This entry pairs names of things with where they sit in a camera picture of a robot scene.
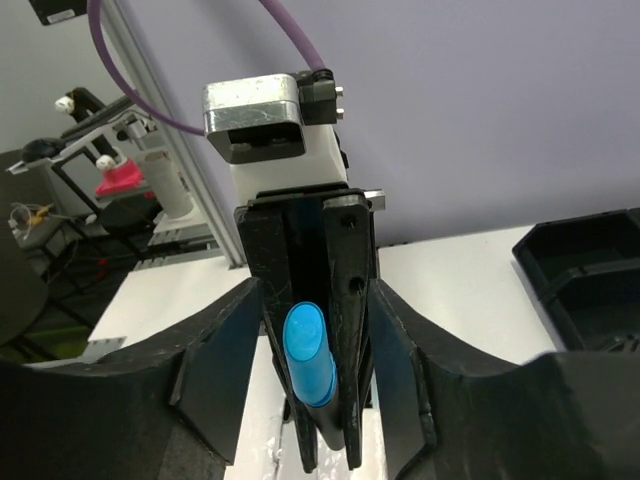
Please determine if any aluminium frame post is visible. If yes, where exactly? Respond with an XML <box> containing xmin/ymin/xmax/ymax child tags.
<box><xmin>101</xmin><ymin>1</ymin><xmax>246</xmax><ymax>268</ymax></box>

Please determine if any black wall panel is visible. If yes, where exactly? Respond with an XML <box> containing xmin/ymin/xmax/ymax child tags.
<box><xmin>29</xmin><ymin>0</ymin><xmax>87</xmax><ymax>26</ymax></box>

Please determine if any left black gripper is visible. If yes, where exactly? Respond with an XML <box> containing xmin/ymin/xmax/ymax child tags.
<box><xmin>233</xmin><ymin>184</ymin><xmax>389</xmax><ymax>474</ymax></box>

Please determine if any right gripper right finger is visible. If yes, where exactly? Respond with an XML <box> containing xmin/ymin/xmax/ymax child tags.
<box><xmin>368</xmin><ymin>280</ymin><xmax>639</xmax><ymax>479</ymax></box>

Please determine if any red fixture block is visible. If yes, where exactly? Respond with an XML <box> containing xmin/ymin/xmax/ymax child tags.
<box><xmin>95</xmin><ymin>155</ymin><xmax>144</xmax><ymax>197</ymax></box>

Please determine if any black four-compartment organizer tray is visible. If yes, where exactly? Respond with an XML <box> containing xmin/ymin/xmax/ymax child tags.
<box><xmin>512</xmin><ymin>208</ymin><xmax>639</xmax><ymax>354</ymax></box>

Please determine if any blue highlighter cap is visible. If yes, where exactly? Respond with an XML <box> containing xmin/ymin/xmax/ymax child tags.
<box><xmin>282</xmin><ymin>302</ymin><xmax>337</xmax><ymax>405</ymax></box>

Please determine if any white cylinder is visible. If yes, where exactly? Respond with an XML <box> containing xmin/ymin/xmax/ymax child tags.
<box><xmin>135</xmin><ymin>150</ymin><xmax>193</xmax><ymax>219</ymax></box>

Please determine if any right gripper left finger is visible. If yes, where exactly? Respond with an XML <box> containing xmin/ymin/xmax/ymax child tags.
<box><xmin>1</xmin><ymin>279</ymin><xmax>263</xmax><ymax>479</ymax></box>

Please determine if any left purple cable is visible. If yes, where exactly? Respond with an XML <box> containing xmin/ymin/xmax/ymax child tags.
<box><xmin>87</xmin><ymin>0</ymin><xmax>329</xmax><ymax>137</ymax></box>

